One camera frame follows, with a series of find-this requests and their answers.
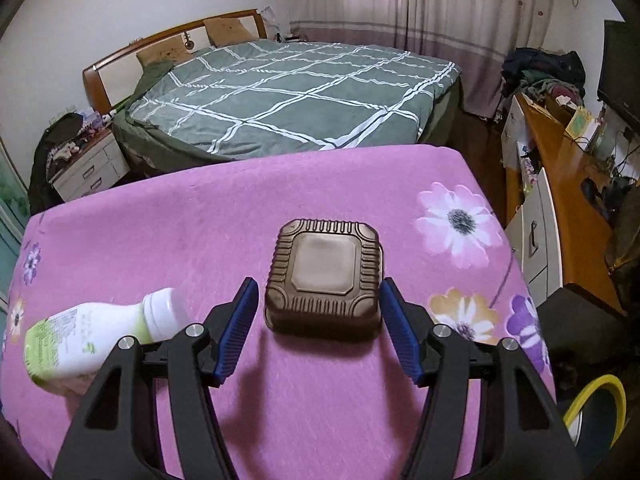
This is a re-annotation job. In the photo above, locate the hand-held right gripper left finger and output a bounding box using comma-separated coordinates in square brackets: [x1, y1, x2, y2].
[54, 276, 261, 480]

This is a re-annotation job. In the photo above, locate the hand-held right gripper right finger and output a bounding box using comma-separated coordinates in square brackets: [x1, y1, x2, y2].
[378, 276, 586, 480]

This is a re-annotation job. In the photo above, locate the brown ribbed plastic box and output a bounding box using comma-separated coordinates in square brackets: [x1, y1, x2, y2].
[263, 217, 387, 343]

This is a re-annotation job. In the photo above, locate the pink floral tablecloth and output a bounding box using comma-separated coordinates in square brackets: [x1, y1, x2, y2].
[0, 144, 558, 480]

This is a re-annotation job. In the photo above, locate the white bottle with green label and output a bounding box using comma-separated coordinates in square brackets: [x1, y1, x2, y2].
[24, 287, 191, 397]

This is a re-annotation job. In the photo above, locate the black box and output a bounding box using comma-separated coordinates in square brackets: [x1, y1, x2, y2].
[534, 284, 628, 366]

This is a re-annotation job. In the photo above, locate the wooden top white drawer cabinet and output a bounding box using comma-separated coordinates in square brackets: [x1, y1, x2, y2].
[501, 92, 628, 313]

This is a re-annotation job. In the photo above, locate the white nightstand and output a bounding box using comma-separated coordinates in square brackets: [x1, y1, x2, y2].
[47, 126, 132, 204]

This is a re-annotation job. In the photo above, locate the green painted cabinet door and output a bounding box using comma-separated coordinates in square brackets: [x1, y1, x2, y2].
[0, 147, 32, 311]

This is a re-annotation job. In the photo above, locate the dark cloth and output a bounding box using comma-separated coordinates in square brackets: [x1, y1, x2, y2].
[29, 111, 87, 213]

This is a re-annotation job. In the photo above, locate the green desk card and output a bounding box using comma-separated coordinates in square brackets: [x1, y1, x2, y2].
[564, 107, 599, 145]

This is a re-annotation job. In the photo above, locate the wooden bed headboard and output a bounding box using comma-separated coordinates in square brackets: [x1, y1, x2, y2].
[82, 8, 271, 116]

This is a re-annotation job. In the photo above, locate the brown pillow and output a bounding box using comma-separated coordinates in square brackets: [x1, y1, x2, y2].
[202, 16, 260, 47]
[136, 41, 195, 69]

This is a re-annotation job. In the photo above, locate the pile of clothes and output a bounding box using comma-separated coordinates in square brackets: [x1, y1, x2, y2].
[501, 47, 587, 107]

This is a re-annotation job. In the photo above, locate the pale striped curtain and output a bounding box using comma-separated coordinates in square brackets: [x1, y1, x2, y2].
[289, 0, 558, 117]

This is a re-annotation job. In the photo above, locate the black flat television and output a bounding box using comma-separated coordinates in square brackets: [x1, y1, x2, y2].
[596, 20, 640, 137]

